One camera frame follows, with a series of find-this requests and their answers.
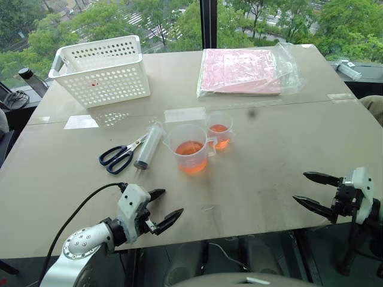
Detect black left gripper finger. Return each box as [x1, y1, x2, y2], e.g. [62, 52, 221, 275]
[151, 207, 185, 236]
[148, 188, 166, 204]

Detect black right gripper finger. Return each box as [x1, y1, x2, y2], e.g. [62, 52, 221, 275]
[302, 171, 342, 188]
[292, 195, 338, 224]

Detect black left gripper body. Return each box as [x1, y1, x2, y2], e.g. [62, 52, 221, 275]
[131, 204, 158, 239]

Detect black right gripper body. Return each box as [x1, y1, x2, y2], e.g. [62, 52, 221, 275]
[330, 177, 364, 224]

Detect large clear plastic syringe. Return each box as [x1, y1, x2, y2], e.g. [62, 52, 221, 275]
[132, 120, 168, 172]

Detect large beaker with orange liquid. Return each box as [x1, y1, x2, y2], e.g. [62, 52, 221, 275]
[162, 123, 218, 173]

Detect small beaker with orange liquid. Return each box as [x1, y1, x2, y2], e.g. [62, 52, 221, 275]
[204, 112, 236, 152]

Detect black table leg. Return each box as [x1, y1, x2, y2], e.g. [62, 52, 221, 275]
[123, 247, 142, 287]
[292, 229, 323, 287]

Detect clear tape patch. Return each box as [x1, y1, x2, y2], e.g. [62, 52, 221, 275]
[163, 108, 206, 124]

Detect khaki cloth bundle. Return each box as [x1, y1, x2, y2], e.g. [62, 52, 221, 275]
[360, 95, 383, 127]

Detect grey rounded shape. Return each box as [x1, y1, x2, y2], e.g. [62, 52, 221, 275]
[178, 270, 302, 287]

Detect white perforated plastic basket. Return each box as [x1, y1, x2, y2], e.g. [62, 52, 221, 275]
[48, 35, 151, 109]

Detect pink paper pack in plastic bag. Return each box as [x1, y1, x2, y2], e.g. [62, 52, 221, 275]
[196, 41, 305, 100]

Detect dark bottle with black cap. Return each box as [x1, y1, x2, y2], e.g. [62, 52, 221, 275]
[17, 68, 50, 98]

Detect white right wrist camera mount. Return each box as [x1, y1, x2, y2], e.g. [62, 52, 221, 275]
[343, 167, 375, 225]

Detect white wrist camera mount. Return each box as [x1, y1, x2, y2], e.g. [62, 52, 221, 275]
[115, 183, 151, 241]
[343, 167, 375, 225]

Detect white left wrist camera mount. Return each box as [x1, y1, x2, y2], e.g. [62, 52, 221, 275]
[115, 183, 151, 241]

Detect blue handled scissors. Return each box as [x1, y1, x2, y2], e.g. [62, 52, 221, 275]
[98, 134, 150, 176]

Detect thin white cable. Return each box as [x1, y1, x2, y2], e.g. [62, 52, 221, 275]
[208, 242, 251, 271]

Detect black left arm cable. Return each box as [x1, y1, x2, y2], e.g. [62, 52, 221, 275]
[38, 182, 128, 286]

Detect black cables bundle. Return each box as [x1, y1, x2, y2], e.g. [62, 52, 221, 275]
[0, 82, 31, 112]

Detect black window frame post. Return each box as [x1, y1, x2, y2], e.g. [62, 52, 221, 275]
[199, 0, 218, 50]

